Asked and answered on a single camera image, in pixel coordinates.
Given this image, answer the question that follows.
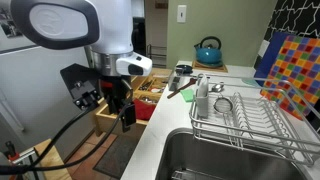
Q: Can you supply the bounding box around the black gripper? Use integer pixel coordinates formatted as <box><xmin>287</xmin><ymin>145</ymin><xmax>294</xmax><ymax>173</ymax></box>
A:
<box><xmin>99</xmin><ymin>75</ymin><xmax>137</xmax><ymax>134</ymax></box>

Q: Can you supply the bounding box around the wooden cutlery organizer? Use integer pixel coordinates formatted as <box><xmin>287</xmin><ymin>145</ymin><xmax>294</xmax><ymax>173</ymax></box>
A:
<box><xmin>131</xmin><ymin>74</ymin><xmax>172</xmax><ymax>104</ymax></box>

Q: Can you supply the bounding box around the wooden kitchen drawer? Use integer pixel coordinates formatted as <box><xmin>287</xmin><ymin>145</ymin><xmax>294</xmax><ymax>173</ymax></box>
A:
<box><xmin>94</xmin><ymin>67</ymin><xmax>174</xmax><ymax>140</ymax></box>

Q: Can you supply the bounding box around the red cloth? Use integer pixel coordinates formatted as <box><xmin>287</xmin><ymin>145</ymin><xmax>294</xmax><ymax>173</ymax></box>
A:
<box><xmin>133</xmin><ymin>98</ymin><xmax>157</xmax><ymax>122</ymax></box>

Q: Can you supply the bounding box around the dark floor mat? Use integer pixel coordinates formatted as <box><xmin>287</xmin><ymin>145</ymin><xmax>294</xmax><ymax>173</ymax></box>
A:
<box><xmin>93</xmin><ymin>133</ymin><xmax>140</xmax><ymax>180</ymax></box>

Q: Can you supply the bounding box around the black kitchen utensil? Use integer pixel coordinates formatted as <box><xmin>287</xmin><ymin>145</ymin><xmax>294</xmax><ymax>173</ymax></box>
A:
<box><xmin>166</xmin><ymin>78</ymin><xmax>198</xmax><ymax>100</ymax></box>

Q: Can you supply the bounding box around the green sponge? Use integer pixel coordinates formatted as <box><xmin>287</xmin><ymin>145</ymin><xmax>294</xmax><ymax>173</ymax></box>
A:
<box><xmin>179</xmin><ymin>88</ymin><xmax>196</xmax><ymax>103</ymax></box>

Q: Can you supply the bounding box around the black round lid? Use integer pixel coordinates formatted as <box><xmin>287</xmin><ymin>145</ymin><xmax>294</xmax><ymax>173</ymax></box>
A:
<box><xmin>174</xmin><ymin>64</ymin><xmax>194</xmax><ymax>76</ymax></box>

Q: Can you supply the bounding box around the white utensil holder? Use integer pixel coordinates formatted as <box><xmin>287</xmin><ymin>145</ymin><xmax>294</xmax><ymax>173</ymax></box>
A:
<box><xmin>194</xmin><ymin>73</ymin><xmax>210</xmax><ymax>119</ymax></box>

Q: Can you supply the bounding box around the light wooden base board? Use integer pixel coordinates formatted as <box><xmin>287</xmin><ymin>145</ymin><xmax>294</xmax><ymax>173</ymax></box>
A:
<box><xmin>33</xmin><ymin>138</ymin><xmax>73</xmax><ymax>180</ymax></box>

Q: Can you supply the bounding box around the stainless steel sink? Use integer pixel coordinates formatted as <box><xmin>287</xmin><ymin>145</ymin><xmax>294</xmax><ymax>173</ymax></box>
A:
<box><xmin>154</xmin><ymin>128</ymin><xmax>311</xmax><ymax>180</ymax></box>

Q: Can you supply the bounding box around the metal spoon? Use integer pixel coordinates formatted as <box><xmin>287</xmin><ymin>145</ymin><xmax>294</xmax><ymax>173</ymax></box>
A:
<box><xmin>209</xmin><ymin>83</ymin><xmax>225</xmax><ymax>93</ymax></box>

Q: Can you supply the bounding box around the metal mesh strainer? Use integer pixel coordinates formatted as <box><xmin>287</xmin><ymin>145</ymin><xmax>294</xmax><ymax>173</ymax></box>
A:
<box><xmin>213</xmin><ymin>94</ymin><xmax>234</xmax><ymax>114</ymax></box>

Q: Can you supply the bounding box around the teal kettle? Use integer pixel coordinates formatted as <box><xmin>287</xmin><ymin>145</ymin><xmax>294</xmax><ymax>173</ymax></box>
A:
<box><xmin>193</xmin><ymin>35</ymin><xmax>223</xmax><ymax>66</ymax></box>

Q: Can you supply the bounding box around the wooden trivet board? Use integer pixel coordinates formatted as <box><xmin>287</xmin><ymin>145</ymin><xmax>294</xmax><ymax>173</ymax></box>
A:
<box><xmin>191</xmin><ymin>60</ymin><xmax>229</xmax><ymax>74</ymax></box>

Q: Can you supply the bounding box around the orange black clamp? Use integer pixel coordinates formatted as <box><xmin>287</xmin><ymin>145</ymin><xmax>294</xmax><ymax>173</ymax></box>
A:
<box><xmin>3</xmin><ymin>141</ymin><xmax>36</xmax><ymax>163</ymax></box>

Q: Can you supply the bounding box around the blue box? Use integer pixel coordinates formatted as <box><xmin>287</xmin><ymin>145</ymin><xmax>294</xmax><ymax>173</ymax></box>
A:
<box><xmin>253</xmin><ymin>31</ymin><xmax>291</xmax><ymax>88</ymax></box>

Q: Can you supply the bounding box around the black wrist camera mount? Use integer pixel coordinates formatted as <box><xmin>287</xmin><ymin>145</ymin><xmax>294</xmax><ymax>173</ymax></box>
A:
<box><xmin>59</xmin><ymin>63</ymin><xmax>102</xmax><ymax>112</ymax></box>

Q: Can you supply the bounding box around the thin black cable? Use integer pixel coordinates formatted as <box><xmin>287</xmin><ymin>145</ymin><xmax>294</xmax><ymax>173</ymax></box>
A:
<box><xmin>29</xmin><ymin>105</ymin><xmax>92</xmax><ymax>169</ymax></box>

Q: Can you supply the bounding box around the black wire shelf rack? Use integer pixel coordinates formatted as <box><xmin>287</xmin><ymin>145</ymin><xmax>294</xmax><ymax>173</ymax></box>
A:
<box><xmin>146</xmin><ymin>43</ymin><xmax>168</xmax><ymax>68</ymax></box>

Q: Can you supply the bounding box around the white light switch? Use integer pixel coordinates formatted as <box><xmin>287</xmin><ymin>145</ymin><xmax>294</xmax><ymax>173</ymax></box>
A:
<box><xmin>176</xmin><ymin>4</ymin><xmax>188</xmax><ymax>24</ymax></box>

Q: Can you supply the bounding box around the thick black cable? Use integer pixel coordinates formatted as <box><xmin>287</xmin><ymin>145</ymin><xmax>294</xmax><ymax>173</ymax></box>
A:
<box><xmin>0</xmin><ymin>78</ymin><xmax>135</xmax><ymax>176</ymax></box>

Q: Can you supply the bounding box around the metal wire dish rack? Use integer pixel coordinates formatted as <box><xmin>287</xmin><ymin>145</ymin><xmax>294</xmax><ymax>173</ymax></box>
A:
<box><xmin>189</xmin><ymin>73</ymin><xmax>320</xmax><ymax>168</ymax></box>

